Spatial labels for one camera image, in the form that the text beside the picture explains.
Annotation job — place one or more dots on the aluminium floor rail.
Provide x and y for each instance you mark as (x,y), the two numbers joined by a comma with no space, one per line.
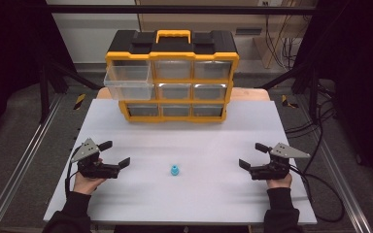
(343,181)
(19,161)

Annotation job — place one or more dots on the person's right hand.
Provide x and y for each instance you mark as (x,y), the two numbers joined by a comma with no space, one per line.
(280,183)

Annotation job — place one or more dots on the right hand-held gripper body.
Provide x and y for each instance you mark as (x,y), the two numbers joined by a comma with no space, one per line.
(277,170)

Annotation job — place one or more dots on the yellow and black floor tape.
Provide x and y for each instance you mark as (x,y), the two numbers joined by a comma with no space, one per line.
(286,102)
(79,101)

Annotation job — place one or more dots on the small blue plastic part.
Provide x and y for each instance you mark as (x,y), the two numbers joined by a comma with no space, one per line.
(175,170)

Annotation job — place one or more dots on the yellow and black organizer cabinet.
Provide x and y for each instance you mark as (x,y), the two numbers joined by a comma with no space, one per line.
(175,45)

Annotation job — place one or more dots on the clear plastic drawer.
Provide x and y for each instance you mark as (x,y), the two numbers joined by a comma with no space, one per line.
(129,88)

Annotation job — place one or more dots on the black curtain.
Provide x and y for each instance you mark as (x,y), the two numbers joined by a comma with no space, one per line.
(362,64)
(9,48)

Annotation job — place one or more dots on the person's left hand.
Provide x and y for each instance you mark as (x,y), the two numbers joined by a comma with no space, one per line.
(84,186)

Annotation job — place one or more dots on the black horizontal frame bar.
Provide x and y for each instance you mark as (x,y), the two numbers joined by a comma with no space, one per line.
(175,9)

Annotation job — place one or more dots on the black metal frame strut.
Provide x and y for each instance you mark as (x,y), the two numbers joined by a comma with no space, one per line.
(44,93)
(312,93)

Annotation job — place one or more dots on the set of closed clear drawers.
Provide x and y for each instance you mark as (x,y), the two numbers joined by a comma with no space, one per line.
(175,92)

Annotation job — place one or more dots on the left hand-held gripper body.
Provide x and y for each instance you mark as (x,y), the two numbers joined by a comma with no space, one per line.
(89,152)

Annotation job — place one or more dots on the wooden table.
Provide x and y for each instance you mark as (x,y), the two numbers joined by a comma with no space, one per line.
(249,93)

